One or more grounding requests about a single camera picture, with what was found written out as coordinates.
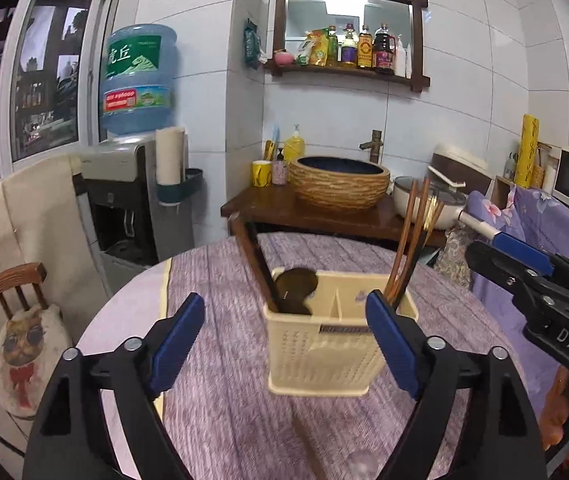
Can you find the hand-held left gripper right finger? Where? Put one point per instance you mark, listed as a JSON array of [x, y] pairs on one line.
[[394, 345]]

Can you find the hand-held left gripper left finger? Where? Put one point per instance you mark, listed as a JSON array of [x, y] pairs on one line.
[[177, 345]]

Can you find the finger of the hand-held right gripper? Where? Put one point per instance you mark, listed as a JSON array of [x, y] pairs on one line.
[[494, 262], [522, 252]]

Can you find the dark gold-banded chopstick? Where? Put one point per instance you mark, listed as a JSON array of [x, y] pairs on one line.
[[422, 242], [430, 235]]

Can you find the cream plastic utensil holder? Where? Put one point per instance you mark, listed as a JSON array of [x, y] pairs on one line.
[[314, 360]]

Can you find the purple floral cloth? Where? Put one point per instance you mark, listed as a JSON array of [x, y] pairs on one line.
[[524, 215]]

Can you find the grey patterned cloth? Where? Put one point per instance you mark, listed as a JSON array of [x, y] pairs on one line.
[[452, 260]]

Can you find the wooden crate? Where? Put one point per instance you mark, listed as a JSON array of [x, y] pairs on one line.
[[502, 190]]

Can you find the yellow wrap roll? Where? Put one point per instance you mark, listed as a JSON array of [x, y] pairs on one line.
[[527, 150]]

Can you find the white brown rice cooker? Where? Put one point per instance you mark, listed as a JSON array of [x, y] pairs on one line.
[[464, 160]]

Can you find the wide brown chopstick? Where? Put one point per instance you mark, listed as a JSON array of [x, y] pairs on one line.
[[249, 260]]

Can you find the clear round glass object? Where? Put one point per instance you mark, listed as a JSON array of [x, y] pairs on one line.
[[362, 467]]

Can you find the grey water dispenser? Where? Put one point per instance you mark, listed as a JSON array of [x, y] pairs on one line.
[[119, 210]]

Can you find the cat print cushion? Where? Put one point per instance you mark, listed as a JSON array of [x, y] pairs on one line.
[[29, 360]]

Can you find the wicker sink basin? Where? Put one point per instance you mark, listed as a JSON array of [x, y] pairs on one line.
[[339, 187]]

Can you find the bronze faucet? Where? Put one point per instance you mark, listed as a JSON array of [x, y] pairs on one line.
[[374, 145]]

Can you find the wooden sink counter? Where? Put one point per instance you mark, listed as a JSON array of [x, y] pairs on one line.
[[274, 207]]

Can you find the small wooden chair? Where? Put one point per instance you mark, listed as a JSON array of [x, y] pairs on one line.
[[14, 280]]

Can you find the beige cloth cover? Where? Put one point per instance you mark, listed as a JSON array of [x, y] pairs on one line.
[[29, 230]]

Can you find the cream paper roll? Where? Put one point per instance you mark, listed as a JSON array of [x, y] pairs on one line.
[[170, 157]]

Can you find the yellow cup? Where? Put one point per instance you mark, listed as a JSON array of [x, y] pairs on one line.
[[261, 174]]

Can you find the pink soap dispenser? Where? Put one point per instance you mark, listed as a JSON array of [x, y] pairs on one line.
[[280, 171]]

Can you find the yellow detergent bottle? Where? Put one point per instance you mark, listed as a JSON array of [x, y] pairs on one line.
[[294, 147]]

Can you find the white squeeze bottle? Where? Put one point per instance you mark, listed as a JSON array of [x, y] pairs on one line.
[[402, 59]]

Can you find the blue toothbrush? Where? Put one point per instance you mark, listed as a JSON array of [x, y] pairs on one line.
[[275, 137]]

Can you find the dark soy sauce bottle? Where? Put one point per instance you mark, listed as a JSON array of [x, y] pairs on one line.
[[383, 49]]

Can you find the yellow label bottle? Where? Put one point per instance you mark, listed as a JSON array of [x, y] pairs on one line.
[[364, 49]]

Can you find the purple label oil bottle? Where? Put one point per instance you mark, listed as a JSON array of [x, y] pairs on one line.
[[348, 46]]

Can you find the blue water jug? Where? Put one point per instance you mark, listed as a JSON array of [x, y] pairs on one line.
[[137, 80]]

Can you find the green glass bottle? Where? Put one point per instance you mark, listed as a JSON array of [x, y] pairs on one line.
[[333, 42]]

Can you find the yellow seasoning packet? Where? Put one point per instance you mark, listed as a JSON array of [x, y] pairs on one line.
[[320, 49]]

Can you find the green white packet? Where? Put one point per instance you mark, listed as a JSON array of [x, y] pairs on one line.
[[304, 51]]

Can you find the pink bowl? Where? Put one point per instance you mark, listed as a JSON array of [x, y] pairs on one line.
[[283, 57]]

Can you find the green hanging packet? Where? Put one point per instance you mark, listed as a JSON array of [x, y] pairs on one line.
[[251, 45]]

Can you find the white framed window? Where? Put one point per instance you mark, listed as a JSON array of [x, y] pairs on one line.
[[19, 70]]

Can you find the wooden framed mirror shelf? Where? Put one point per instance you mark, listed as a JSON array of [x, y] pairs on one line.
[[277, 15]]

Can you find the dark teal wall holder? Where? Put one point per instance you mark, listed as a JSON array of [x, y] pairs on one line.
[[182, 191]]

